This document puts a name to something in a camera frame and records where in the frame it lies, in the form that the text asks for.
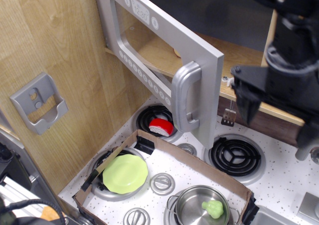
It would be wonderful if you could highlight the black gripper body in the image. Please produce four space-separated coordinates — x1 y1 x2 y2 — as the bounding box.
231 47 319 123

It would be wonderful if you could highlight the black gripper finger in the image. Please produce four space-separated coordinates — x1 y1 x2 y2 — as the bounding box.
297 122 319 150
234 85 261 125

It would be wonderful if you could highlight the grey toy microwave door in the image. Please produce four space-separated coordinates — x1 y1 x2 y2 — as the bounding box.
96 0 224 149

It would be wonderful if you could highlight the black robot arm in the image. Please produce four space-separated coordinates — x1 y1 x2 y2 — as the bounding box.
231 0 319 153

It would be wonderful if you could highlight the grey toy faucet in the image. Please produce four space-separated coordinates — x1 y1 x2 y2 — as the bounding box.
295 145 319 165

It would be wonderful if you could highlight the hanging metal spatula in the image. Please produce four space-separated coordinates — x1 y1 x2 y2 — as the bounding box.
221 100 237 127

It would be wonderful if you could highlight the back right black burner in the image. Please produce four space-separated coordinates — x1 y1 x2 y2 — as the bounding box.
203 134 266 185

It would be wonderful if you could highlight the black burner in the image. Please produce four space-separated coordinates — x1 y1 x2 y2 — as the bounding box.
131 104 182 143
203 134 266 185
92 148 145 202

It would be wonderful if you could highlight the grey toy sink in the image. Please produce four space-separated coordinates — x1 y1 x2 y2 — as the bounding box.
251 192 319 225

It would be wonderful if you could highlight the grey knob middle centre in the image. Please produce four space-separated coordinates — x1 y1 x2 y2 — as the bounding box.
177 143 197 156

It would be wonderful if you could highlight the grey knob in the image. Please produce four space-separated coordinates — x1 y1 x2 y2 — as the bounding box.
150 173 175 196
177 143 197 156
123 208 151 225

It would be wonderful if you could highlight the brown cardboard barrier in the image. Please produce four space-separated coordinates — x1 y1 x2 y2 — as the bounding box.
72 130 258 225

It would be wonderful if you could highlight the red yellow toy fruit slice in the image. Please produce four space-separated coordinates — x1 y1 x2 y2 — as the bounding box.
173 49 181 58

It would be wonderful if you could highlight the red toy cheese wedge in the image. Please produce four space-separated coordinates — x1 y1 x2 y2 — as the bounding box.
149 118 174 137

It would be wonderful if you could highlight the back left black burner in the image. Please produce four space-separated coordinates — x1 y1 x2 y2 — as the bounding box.
131 104 182 143

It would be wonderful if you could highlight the green toy broccoli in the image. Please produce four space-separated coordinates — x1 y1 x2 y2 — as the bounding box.
201 200 224 219

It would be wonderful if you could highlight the stainless steel pot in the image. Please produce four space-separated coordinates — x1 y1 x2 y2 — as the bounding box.
163 185 240 225

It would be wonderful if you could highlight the grey knob front centre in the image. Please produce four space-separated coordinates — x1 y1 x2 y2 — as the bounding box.
150 173 175 196

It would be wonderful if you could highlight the light green plastic plate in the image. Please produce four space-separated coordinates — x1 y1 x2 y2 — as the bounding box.
102 154 149 195

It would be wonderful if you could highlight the grey knob front bottom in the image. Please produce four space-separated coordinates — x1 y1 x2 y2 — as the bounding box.
123 208 151 225

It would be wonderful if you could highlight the front left black burner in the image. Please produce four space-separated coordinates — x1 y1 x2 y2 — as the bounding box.
92 148 145 202

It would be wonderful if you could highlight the grey wall phone holder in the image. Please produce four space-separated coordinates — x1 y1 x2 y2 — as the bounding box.
9 72 68 135

